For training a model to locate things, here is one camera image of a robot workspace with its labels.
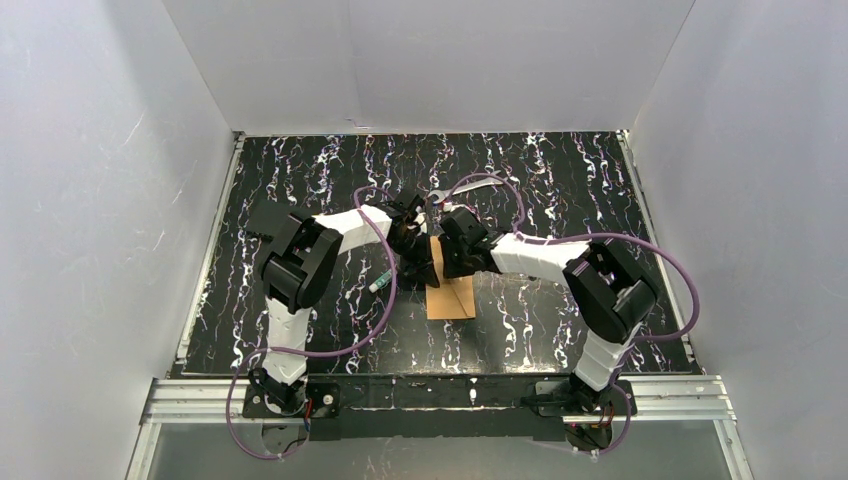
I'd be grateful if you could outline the orange envelope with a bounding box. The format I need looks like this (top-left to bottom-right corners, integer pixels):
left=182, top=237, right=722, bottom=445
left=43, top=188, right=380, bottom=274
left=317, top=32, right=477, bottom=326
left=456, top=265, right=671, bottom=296
left=425, top=236, right=476, bottom=321

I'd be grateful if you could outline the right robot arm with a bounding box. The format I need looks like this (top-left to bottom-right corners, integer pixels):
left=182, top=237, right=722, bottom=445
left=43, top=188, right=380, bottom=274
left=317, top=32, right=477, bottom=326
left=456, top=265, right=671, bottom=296
left=439, top=207, right=659, bottom=415

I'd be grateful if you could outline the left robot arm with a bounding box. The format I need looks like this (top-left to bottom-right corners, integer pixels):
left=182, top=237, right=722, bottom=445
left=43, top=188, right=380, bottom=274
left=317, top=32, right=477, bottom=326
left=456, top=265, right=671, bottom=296
left=246, top=189, right=440, bottom=416

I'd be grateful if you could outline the silver open-end wrench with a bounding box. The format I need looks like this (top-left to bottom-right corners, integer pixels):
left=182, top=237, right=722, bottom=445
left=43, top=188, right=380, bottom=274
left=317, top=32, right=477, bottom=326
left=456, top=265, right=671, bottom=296
left=427, top=170, right=504, bottom=204

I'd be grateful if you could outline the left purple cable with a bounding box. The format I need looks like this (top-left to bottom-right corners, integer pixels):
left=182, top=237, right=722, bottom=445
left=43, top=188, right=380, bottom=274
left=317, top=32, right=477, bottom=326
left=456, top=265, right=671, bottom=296
left=225, top=186, right=399, bottom=462

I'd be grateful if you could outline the purple cable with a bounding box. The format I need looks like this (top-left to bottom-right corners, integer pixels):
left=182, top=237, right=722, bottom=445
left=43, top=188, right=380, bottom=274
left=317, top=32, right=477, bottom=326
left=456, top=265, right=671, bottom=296
left=437, top=173, right=701, bottom=457
left=225, top=186, right=399, bottom=462

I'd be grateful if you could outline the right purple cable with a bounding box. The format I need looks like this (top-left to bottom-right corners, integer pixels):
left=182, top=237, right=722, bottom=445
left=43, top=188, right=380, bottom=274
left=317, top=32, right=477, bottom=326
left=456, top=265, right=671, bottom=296
left=437, top=173, right=701, bottom=457

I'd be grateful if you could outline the aluminium front frame rail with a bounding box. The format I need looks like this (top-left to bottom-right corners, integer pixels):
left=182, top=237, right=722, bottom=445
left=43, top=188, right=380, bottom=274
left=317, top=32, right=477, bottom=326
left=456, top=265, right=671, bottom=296
left=127, top=374, right=753, bottom=479

